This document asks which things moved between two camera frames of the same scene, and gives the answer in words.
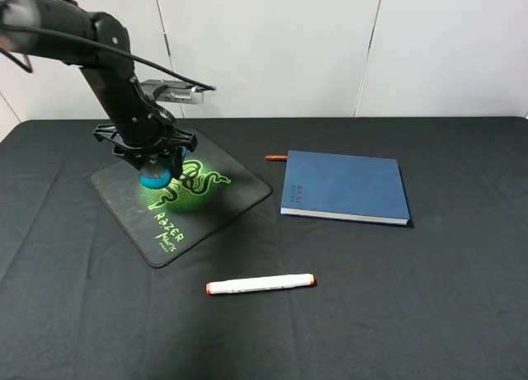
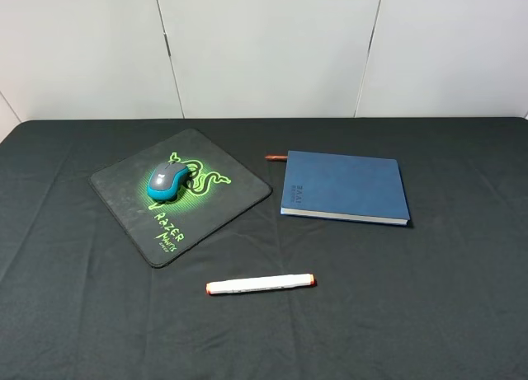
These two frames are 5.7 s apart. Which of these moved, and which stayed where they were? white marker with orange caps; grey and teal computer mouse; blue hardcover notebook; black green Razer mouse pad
Moved: grey and teal computer mouse
Stayed: blue hardcover notebook; white marker with orange caps; black green Razer mouse pad
